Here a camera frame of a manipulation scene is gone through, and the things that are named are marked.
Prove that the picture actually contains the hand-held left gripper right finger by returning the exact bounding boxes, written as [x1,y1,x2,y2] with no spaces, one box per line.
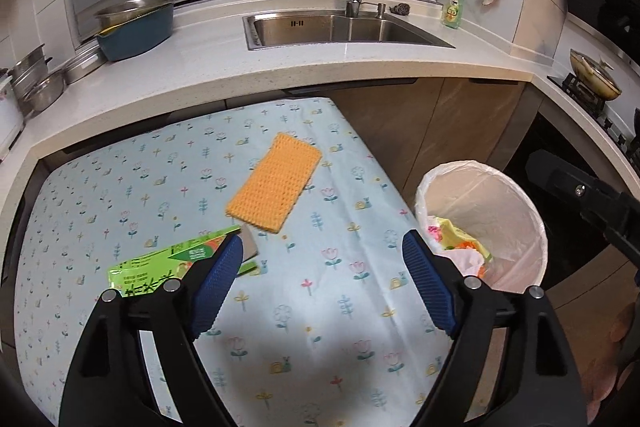
[401,229,587,427]

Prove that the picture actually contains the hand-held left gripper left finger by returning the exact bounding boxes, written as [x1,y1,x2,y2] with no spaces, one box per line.
[60,232,246,427]

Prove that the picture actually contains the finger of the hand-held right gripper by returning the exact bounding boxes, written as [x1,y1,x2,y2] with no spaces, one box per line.
[526,148,640,258]

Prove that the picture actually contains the trash bin with white bag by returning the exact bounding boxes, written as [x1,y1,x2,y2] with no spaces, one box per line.
[414,161,549,295]

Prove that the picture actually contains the green cardboard box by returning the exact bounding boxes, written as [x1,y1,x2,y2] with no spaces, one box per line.
[107,225,261,300]

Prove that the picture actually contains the gas stove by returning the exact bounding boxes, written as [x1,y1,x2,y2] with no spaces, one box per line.
[547,72,640,158]

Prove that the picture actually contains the frying pan with lid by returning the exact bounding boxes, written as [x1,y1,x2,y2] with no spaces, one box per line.
[570,48,623,102]

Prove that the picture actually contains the small orange foam net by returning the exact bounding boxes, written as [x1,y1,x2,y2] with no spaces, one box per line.
[225,132,322,235]

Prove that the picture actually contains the wooden base cabinet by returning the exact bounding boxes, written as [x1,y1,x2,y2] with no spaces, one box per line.
[330,77,536,208]

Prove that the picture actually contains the green dish soap bottle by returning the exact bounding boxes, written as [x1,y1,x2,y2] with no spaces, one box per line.
[441,0,466,29]

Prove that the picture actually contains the speckled white kitchen counter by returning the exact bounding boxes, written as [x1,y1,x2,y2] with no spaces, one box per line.
[0,0,640,188]

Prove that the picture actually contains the flat steel pan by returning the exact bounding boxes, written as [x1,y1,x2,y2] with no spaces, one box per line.
[62,42,106,85]

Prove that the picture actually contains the blue basin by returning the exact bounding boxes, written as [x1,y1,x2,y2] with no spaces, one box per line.
[95,4,175,62]

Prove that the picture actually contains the steel sink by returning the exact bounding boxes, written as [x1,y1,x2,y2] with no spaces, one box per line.
[243,11,456,52]

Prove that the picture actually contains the white rice cooker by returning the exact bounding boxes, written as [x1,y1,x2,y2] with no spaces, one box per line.
[0,79,25,150]

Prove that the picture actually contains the steel pot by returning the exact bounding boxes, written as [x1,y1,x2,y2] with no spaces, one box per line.
[7,44,53,92]

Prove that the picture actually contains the steel basin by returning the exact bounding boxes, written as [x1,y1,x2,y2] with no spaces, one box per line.
[94,0,175,30]

